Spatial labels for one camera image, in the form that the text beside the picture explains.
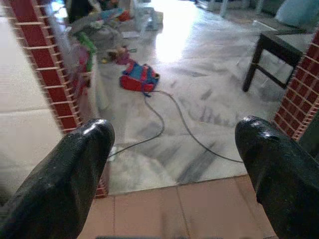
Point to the light blue sack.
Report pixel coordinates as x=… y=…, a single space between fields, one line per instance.
x=296 y=12

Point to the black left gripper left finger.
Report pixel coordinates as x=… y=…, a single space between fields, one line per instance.
x=54 y=179

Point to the pink toy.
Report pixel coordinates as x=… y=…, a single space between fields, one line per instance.
x=122 y=54

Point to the green and pink toy bag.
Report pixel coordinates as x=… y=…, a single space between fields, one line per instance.
x=86 y=49

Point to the dark wooden table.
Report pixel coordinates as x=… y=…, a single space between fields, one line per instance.
x=279 y=44

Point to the red brick pillar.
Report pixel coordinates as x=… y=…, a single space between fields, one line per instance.
x=301 y=94
x=37 y=32

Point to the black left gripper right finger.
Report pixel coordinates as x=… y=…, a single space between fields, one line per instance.
x=284 y=179

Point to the red and blue backpack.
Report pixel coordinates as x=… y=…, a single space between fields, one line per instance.
x=135 y=77

